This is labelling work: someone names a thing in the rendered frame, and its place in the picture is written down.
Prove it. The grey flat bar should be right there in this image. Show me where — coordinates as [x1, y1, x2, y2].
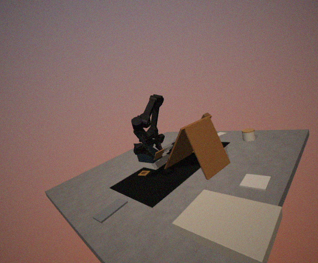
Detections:
[92, 198, 128, 223]

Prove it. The small beige jar with tan lid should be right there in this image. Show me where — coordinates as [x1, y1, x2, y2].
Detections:
[242, 128, 256, 141]

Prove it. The beige flat rectangular slab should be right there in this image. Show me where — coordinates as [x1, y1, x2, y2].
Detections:
[173, 190, 282, 263]

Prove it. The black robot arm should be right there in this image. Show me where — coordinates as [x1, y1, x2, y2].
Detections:
[131, 94, 164, 141]

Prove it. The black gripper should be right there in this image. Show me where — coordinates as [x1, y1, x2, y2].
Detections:
[134, 131, 165, 158]

